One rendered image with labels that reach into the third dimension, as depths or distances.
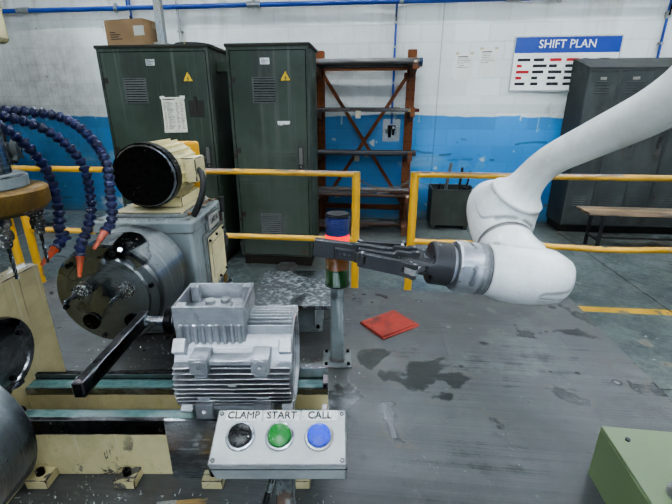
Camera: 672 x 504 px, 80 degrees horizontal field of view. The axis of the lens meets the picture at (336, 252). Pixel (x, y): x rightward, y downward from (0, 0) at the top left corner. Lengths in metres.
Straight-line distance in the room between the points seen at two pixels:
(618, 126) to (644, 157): 5.23
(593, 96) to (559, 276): 4.87
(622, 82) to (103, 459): 5.54
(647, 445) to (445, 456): 0.34
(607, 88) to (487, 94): 1.25
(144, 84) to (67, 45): 2.87
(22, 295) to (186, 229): 0.41
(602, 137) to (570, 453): 0.63
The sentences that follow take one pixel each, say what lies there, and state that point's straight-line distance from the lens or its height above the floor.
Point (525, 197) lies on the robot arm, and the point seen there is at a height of 1.31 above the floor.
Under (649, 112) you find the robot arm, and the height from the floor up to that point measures 1.45.
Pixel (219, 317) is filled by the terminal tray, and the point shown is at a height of 1.13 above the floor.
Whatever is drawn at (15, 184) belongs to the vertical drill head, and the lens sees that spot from 0.83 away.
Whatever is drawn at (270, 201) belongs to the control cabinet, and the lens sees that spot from 3.83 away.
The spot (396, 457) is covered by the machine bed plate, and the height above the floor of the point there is 0.80.
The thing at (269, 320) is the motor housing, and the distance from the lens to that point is 0.74.
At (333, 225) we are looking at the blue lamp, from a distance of 0.96.
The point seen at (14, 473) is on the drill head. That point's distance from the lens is 0.72.
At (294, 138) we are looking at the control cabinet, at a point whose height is 1.21.
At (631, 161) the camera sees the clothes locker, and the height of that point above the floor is 0.89.
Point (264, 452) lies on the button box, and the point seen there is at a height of 1.06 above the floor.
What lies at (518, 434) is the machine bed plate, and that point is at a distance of 1.02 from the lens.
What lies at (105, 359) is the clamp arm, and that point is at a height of 1.03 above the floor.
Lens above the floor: 1.46
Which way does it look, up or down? 20 degrees down
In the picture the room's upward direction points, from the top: straight up
